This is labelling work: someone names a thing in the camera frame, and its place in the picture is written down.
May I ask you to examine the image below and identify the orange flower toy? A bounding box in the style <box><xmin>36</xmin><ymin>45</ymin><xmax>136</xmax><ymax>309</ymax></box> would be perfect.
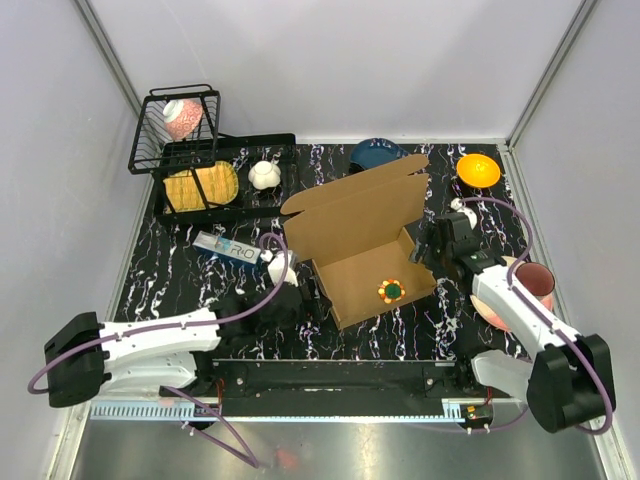
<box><xmin>377</xmin><ymin>279</ymin><xmax>406</xmax><ymax>304</ymax></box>

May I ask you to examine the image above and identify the brown cardboard box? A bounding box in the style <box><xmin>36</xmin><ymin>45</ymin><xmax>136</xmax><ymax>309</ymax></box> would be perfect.
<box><xmin>281</xmin><ymin>154</ymin><xmax>436</xmax><ymax>330</ymax></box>

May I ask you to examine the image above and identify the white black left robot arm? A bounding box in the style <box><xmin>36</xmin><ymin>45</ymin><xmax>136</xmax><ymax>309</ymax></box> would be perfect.
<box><xmin>44</xmin><ymin>282</ymin><xmax>318</xmax><ymax>408</ymax></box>

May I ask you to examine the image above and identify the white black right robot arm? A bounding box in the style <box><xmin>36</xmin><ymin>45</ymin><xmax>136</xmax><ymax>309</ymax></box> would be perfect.
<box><xmin>410</xmin><ymin>212</ymin><xmax>616</xmax><ymax>435</ymax></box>

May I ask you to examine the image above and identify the blue white small carton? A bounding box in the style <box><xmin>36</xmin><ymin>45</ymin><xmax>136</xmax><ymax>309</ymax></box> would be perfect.
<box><xmin>226</xmin><ymin>241</ymin><xmax>261</xmax><ymax>265</ymax></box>

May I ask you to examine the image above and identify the orange round bowl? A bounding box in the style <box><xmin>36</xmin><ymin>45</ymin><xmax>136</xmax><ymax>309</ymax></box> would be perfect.
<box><xmin>456</xmin><ymin>153</ymin><xmax>502</xmax><ymax>189</ymax></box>

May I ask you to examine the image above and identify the dark red cup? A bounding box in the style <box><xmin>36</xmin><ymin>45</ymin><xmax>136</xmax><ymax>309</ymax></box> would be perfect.
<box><xmin>515</xmin><ymin>262</ymin><xmax>555</xmax><ymax>297</ymax></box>

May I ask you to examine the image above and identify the silver blue toothpaste tube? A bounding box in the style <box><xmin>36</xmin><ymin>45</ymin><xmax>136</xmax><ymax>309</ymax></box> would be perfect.
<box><xmin>193</xmin><ymin>231</ymin><xmax>232</xmax><ymax>254</ymax></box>

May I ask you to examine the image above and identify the dark blue leaf dish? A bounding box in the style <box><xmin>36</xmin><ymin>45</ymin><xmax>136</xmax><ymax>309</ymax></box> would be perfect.
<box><xmin>350</xmin><ymin>138</ymin><xmax>409</xmax><ymax>170</ymax></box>

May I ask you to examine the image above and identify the white flower-shaped cup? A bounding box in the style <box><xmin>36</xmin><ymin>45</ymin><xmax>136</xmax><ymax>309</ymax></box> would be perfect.
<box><xmin>248</xmin><ymin>161</ymin><xmax>281</xmax><ymax>190</ymax></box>

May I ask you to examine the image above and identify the woven bamboo tray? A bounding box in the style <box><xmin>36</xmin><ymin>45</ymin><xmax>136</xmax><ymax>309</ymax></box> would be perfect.
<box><xmin>163</xmin><ymin>161</ymin><xmax>239</xmax><ymax>213</ymax></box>

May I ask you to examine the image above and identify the pink patterned ceramic bowl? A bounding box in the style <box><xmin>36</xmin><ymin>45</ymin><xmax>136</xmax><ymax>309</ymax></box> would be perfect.
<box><xmin>162</xmin><ymin>99</ymin><xmax>203</xmax><ymax>141</ymax></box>

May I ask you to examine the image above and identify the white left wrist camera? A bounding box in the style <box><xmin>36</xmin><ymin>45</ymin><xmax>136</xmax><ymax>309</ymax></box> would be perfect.
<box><xmin>260</xmin><ymin>250</ymin><xmax>299</xmax><ymax>287</ymax></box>

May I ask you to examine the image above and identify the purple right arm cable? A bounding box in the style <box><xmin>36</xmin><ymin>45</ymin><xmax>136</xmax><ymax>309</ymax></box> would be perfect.
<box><xmin>399</xmin><ymin>195</ymin><xmax>615</xmax><ymax>435</ymax></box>

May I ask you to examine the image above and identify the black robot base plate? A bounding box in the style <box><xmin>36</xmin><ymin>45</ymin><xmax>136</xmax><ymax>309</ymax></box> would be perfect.
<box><xmin>180</xmin><ymin>358</ymin><xmax>505</xmax><ymax>403</ymax></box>

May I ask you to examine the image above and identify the black wire dish rack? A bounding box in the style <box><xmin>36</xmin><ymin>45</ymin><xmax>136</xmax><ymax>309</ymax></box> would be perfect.
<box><xmin>128</xmin><ymin>84</ymin><xmax>300</xmax><ymax>226</ymax></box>

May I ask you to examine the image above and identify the aluminium front rail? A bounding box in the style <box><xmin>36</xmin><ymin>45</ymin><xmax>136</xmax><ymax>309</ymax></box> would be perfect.
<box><xmin>67</xmin><ymin>362</ymin><xmax>614</xmax><ymax>424</ymax></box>

